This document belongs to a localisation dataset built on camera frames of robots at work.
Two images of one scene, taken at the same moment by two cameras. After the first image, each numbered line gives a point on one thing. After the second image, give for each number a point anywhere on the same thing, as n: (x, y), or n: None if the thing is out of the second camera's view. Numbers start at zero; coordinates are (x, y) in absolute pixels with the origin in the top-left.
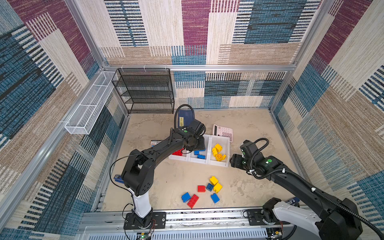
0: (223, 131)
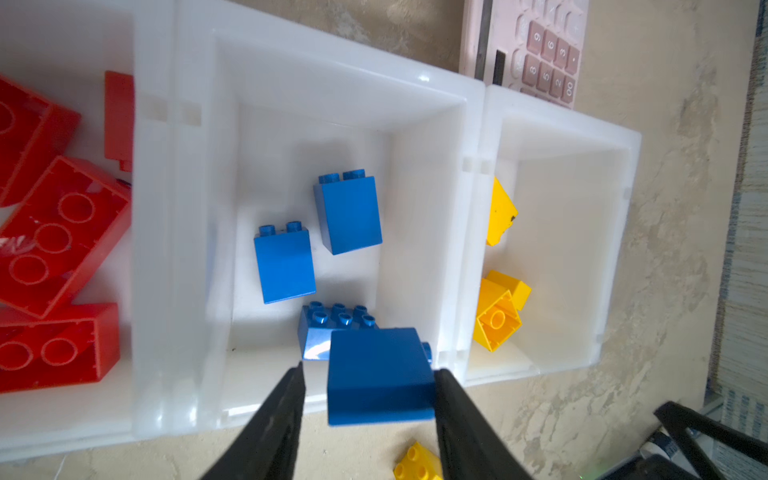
0: (532, 47)
